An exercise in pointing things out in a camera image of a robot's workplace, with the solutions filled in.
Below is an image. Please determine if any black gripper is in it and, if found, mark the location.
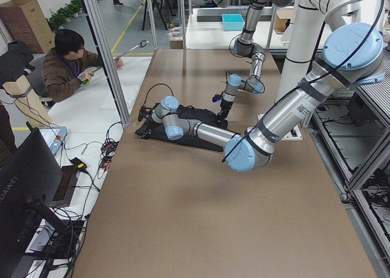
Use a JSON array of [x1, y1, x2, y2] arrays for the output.
[[217, 99, 233, 123], [138, 105, 157, 140]]

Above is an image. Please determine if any black printed t-shirt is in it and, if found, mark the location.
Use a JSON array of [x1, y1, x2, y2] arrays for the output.
[[135, 103, 236, 152]]

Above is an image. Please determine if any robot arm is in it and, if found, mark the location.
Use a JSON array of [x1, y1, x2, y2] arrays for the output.
[[212, 0, 293, 123], [138, 0, 389, 172]]

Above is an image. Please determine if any grey orange usb hub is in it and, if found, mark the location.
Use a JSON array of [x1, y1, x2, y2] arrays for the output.
[[101, 143, 116, 155], [99, 158, 111, 171]]

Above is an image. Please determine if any black power adapter brick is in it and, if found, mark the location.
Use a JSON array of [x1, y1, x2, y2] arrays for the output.
[[70, 157, 87, 173]]

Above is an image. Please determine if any blue plastic bin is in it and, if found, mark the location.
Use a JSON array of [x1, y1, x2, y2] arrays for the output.
[[221, 13, 244, 32]]

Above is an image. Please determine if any blue teach pendant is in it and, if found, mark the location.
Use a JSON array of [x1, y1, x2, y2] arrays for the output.
[[38, 126, 68, 155]]

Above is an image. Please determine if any seated person brown jacket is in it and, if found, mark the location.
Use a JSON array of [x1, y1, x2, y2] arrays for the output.
[[41, 29, 124, 104]]

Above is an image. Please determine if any black computer monitor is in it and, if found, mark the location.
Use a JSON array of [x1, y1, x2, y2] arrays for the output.
[[1, 129, 66, 265]]

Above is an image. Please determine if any cardboard box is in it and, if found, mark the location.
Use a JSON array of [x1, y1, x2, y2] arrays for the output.
[[1, 0, 54, 54]]

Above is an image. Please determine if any aluminium frame post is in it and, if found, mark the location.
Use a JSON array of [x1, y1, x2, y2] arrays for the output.
[[80, 0, 130, 127]]

